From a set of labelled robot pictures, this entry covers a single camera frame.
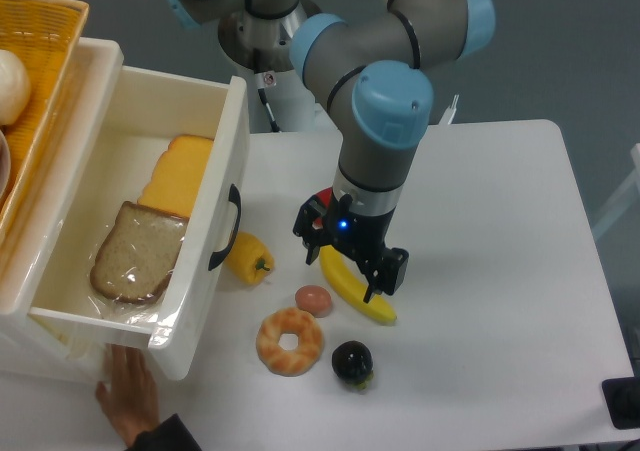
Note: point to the black device at edge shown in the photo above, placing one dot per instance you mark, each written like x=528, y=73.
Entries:
x=622, y=401

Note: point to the yellow banana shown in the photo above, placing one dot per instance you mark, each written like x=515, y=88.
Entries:
x=352, y=290

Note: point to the brown egg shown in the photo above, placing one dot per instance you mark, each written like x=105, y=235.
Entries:
x=314, y=299

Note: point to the red bell pepper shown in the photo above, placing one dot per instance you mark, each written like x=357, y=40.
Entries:
x=322, y=200

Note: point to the dark purple eggplant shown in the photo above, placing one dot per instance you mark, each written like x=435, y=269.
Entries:
x=353, y=365

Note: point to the black drawer handle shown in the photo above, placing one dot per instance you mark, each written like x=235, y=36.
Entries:
x=233, y=221

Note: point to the white plastic drawer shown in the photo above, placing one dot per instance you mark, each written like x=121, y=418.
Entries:
x=146, y=112

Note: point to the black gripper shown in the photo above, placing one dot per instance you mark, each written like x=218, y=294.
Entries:
x=359, y=237

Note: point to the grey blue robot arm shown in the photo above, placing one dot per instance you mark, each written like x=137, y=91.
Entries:
x=371, y=81

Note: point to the yellow woven basket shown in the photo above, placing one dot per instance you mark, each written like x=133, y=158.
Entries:
x=43, y=34

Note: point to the white bun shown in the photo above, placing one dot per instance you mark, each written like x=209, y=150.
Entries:
x=15, y=87

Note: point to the brown wrapped bread slice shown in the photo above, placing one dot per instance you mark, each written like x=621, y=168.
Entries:
x=135, y=262

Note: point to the glazed orange donut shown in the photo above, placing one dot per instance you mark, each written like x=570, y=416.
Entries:
x=289, y=342

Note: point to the bare human hand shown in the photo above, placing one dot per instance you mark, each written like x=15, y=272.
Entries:
x=130, y=402

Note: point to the yellow bell pepper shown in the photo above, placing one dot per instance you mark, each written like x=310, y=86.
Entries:
x=249, y=259

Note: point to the white drawer cabinet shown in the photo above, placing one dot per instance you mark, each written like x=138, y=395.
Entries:
x=27, y=346

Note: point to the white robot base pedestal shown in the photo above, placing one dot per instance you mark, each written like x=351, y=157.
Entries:
x=280, y=71

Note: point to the white frame at right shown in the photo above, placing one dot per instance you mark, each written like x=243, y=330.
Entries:
x=620, y=201

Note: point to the yellow toast slice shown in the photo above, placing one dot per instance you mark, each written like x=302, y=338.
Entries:
x=176, y=178

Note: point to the dark sleeved forearm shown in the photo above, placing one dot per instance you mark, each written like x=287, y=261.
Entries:
x=170, y=435

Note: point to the white bracket behind table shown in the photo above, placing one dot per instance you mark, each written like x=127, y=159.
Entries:
x=449, y=113

